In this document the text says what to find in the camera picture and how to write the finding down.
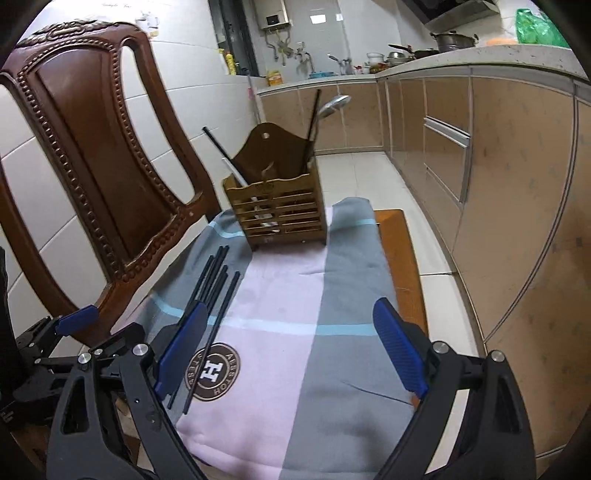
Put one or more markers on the wooden utensil holder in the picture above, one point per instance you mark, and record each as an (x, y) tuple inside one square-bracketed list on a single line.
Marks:
[(258, 143)]

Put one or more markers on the bunch of black chopsticks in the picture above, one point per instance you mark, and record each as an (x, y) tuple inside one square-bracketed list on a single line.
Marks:
[(216, 281)]

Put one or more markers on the black wok pan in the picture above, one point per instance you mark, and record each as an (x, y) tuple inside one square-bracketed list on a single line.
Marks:
[(418, 53)]

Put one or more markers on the metal ladle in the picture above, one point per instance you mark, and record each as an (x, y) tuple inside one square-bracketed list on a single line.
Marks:
[(334, 107)]

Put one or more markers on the large steel cooking pot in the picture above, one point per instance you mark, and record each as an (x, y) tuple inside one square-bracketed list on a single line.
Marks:
[(452, 42)]

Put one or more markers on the beige kitchen counter cabinets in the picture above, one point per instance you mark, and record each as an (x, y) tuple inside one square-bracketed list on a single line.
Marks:
[(508, 184)]

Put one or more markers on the blue sink tray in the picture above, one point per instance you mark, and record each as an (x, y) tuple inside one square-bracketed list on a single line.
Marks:
[(318, 74)]

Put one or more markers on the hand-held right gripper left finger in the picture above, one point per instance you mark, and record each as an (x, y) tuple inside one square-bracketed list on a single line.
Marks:
[(184, 346)]

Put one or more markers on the yellow bottle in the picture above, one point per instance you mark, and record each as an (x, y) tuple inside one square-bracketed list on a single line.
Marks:
[(230, 62)]

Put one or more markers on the dark glass door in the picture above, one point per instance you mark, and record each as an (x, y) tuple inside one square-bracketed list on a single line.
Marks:
[(231, 27)]

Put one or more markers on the carved brown wooden chair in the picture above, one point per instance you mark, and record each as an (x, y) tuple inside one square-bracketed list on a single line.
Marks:
[(92, 138)]

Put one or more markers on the white wall water heater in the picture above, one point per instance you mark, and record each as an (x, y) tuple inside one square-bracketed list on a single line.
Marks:
[(272, 14)]

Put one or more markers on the yellow box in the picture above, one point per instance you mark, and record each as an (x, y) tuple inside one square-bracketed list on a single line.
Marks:
[(274, 78)]

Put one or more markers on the black range hood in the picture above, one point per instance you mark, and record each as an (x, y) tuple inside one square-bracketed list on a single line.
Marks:
[(461, 9)]

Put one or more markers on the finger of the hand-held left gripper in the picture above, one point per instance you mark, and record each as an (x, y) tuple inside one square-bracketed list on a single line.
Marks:
[(78, 319), (124, 334)]

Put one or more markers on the small lidded steel pot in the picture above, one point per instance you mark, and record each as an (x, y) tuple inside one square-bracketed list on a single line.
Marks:
[(399, 58)]

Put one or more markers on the cabinet drawer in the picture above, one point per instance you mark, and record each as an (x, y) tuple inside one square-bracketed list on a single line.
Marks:
[(445, 157)]

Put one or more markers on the chrome sink faucet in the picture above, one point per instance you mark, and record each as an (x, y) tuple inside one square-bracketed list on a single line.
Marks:
[(339, 64)]

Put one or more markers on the wall water tap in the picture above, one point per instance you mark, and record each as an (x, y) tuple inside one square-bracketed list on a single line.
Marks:
[(302, 55)]

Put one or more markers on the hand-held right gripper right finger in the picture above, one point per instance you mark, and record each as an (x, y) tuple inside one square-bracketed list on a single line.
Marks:
[(399, 346)]

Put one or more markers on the stacked white bowls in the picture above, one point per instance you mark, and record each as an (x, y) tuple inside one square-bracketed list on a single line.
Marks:
[(375, 58)]

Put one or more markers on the green plastic bag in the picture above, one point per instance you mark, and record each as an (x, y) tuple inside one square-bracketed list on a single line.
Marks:
[(540, 30)]

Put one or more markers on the grey pink plaid blanket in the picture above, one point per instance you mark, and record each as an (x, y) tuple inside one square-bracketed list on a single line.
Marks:
[(286, 323)]

